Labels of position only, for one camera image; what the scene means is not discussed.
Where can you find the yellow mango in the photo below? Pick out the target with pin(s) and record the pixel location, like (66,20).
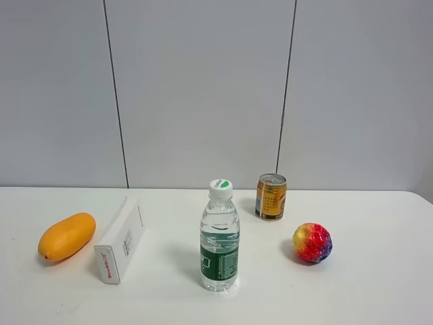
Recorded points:
(65,238)

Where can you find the gold drink can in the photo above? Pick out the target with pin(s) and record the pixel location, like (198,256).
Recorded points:
(270,197)

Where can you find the clear water bottle green label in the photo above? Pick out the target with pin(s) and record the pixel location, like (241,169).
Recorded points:
(219,238)

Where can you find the rainbow spiky ball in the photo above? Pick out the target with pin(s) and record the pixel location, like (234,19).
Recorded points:
(312,242)

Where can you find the white cardboard box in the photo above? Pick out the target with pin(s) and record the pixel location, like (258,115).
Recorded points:
(116,249)

